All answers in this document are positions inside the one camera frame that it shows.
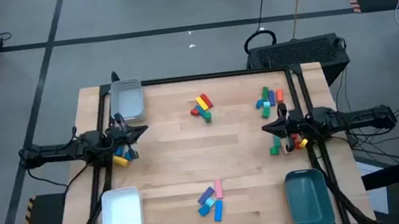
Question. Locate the black computer case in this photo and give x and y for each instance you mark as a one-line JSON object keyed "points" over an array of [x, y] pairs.
{"points": [[296, 53]]}

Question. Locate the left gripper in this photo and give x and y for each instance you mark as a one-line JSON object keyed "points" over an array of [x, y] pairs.
{"points": [[117, 136]]}

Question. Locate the small red block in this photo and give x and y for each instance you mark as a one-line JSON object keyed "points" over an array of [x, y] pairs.
{"points": [[194, 112], [297, 146]]}

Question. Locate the long red block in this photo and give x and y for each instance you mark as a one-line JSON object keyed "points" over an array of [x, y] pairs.
{"points": [[206, 100], [295, 138]]}

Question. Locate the long pink block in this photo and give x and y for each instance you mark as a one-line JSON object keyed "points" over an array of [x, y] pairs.
{"points": [[218, 189]]}

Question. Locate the grey plastic bin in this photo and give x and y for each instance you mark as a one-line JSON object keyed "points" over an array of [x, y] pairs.
{"points": [[128, 101]]}

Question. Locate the blue half-round block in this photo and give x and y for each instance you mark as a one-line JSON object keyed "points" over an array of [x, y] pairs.
{"points": [[204, 210]]}

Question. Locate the light cyan half-round block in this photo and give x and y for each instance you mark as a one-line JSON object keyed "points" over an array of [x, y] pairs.
{"points": [[210, 202]]}

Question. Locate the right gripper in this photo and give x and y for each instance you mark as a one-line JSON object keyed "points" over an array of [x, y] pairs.
{"points": [[295, 123]]}

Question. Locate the white rectangular tray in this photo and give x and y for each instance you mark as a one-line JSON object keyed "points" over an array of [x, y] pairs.
{"points": [[121, 219]]}

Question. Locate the green cylinder block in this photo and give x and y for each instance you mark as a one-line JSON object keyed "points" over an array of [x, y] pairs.
{"points": [[208, 116]]}

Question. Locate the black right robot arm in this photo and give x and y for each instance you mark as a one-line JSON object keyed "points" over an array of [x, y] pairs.
{"points": [[354, 118]]}

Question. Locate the blue cylinder block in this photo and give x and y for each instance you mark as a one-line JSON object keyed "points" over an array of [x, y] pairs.
{"points": [[119, 151]]}

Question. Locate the long teal block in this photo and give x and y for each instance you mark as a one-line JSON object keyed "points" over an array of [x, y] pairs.
{"points": [[200, 110]]}

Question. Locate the white sheet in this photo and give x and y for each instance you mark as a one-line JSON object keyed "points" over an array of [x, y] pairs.
{"points": [[371, 183]]}

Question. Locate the long yellow block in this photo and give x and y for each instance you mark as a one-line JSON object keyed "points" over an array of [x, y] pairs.
{"points": [[202, 103]]}

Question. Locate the green half-round block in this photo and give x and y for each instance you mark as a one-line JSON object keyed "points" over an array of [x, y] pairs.
{"points": [[274, 151]]}

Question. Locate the long purple block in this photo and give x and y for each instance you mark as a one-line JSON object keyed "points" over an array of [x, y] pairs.
{"points": [[206, 195], [272, 97]]}

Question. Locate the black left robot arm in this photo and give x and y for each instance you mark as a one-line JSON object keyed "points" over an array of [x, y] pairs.
{"points": [[57, 151]]}

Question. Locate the yellow cylinder block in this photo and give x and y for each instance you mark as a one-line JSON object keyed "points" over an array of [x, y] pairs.
{"points": [[120, 161]]}

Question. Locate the pink cylinder block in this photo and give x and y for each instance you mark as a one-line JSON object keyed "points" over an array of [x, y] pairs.
{"points": [[279, 95]]}

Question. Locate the teal rectangular tray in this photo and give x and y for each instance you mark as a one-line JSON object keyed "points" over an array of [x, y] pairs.
{"points": [[309, 199]]}

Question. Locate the small light cyan block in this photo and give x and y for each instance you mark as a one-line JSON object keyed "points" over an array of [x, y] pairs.
{"points": [[266, 104]]}

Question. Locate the long blue block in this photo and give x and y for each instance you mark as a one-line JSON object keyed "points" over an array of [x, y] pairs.
{"points": [[218, 211]]}

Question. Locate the long green block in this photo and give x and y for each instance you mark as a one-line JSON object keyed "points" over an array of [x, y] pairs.
{"points": [[265, 92], [277, 141]]}

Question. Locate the small blue block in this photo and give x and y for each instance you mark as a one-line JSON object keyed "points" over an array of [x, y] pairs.
{"points": [[259, 104]]}

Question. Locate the natural wood cylinder block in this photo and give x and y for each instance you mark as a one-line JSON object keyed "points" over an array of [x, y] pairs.
{"points": [[284, 149]]}

